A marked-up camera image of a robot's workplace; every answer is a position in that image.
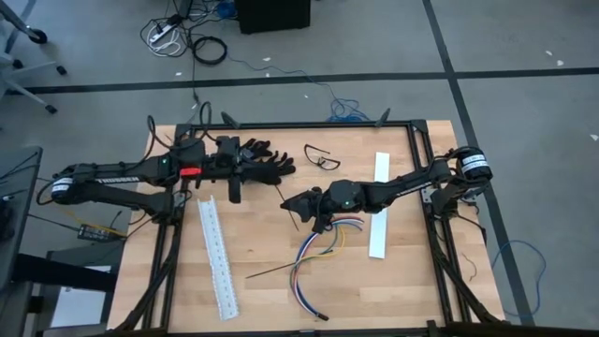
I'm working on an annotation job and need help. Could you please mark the bundle of coloured cables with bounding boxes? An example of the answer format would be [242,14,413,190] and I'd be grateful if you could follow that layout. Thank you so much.
[294,216,365,313]

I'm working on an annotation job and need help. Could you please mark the white power strip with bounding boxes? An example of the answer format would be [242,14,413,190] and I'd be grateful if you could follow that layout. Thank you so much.
[148,22,178,46]

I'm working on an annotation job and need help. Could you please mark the white slotted cable duct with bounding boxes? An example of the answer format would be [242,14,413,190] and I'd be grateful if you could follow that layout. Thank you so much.
[196,195,241,322]

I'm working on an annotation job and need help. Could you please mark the white power cord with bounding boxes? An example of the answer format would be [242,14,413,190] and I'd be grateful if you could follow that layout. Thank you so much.
[147,27,183,58]

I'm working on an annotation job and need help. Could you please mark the black side desk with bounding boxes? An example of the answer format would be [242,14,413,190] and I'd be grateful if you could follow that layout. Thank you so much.
[0,146,119,337]

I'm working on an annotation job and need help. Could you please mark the yellow floor cable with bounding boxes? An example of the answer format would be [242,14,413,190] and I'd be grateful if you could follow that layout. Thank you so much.
[60,205,128,238]

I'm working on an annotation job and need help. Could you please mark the blue ethernet cable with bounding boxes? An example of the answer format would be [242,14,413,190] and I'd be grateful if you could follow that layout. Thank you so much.
[226,55,372,124]

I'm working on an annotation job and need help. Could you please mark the clear safety glasses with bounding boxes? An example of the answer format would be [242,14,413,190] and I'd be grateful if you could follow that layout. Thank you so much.
[302,143,342,171]

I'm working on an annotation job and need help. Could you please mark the black power cable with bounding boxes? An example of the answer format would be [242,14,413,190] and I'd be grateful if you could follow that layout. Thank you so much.
[186,44,203,124]

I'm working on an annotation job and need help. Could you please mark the black coiled cable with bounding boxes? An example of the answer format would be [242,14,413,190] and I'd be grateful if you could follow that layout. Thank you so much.
[191,36,229,66]

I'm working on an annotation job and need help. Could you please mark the grey castor leg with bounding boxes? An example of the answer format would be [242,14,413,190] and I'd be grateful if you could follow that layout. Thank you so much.
[0,0,50,46]

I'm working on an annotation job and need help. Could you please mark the blue cable coil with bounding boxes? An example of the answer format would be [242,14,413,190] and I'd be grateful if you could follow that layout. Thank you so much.
[215,0,238,20]

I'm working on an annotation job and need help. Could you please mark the black knit work glove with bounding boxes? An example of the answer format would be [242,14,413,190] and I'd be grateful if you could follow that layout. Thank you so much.
[242,150,298,185]

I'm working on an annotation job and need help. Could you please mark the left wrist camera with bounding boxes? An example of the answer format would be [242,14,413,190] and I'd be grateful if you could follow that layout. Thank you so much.
[216,135,241,156]

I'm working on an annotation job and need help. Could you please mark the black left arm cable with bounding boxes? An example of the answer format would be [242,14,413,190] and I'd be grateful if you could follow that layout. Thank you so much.
[146,100,221,152]

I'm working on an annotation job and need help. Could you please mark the blue floor cable loop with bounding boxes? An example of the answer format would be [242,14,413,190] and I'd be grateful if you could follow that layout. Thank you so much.
[489,239,548,320]

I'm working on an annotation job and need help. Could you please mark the small black hub box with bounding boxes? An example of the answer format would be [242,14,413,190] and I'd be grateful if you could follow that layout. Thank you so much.
[76,223,126,243]

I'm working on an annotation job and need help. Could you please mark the flat white duct cover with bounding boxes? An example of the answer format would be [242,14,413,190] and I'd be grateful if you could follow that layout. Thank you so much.
[368,151,391,260]

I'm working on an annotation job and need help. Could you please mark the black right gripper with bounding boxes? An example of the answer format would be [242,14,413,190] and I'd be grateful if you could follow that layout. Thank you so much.
[280,184,336,234]

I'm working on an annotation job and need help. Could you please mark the grey office chair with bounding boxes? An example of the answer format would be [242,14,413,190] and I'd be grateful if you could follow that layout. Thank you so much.
[0,49,69,116]

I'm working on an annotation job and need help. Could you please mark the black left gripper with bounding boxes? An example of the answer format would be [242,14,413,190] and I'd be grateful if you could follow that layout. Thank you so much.
[205,154,266,204]

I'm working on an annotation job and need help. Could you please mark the white panel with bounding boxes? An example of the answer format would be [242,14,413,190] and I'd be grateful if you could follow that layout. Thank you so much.
[49,264,113,329]

